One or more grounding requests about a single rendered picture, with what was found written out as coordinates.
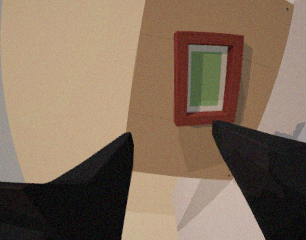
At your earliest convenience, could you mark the tan flat board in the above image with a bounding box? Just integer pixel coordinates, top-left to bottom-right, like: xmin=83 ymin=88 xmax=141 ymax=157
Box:
xmin=126 ymin=0 xmax=294 ymax=181

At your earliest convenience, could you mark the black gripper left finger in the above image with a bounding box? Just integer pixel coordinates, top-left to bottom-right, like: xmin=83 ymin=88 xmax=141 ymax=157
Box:
xmin=0 ymin=132 xmax=134 ymax=240

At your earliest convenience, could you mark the red picture frame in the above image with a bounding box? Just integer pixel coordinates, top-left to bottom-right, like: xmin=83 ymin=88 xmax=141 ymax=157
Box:
xmin=173 ymin=31 xmax=245 ymax=127

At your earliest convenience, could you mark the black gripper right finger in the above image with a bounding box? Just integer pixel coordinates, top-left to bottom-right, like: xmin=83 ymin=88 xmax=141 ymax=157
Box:
xmin=213 ymin=120 xmax=306 ymax=240

